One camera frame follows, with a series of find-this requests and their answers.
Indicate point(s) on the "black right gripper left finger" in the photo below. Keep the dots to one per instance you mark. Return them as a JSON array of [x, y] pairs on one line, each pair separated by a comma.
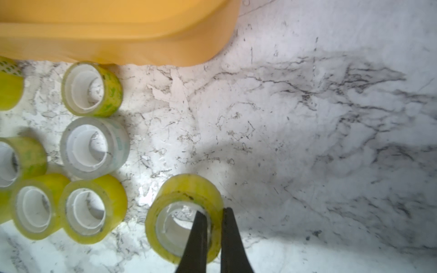
[[194, 259]]

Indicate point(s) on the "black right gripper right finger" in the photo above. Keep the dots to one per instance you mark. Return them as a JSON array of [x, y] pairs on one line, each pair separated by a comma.
[[233, 255]]

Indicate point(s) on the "pale clear tape roll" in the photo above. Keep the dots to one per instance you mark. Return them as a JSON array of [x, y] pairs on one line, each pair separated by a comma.
[[93, 147]]

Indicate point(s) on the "yellow plastic storage box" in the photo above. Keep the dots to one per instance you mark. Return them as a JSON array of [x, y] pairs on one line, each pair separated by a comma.
[[176, 33]]

